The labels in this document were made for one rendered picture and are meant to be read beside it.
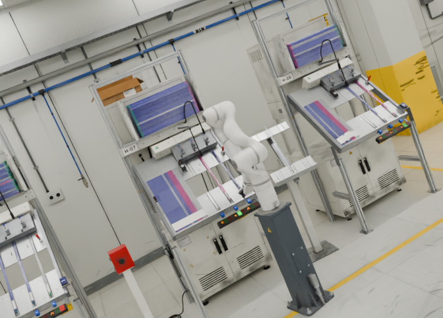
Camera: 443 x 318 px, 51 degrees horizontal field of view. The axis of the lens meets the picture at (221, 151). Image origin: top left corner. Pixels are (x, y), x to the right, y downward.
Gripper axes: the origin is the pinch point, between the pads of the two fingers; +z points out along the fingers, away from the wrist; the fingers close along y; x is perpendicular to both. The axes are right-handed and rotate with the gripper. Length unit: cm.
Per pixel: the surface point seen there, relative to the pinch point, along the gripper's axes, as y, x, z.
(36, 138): -120, 212, 78
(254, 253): -2, -12, 70
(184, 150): -19, 61, 4
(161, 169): -41, 59, 10
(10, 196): -145, 82, -6
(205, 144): -3, 59, 4
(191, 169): -22, 47, 10
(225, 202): -15.2, 7.9, 10.2
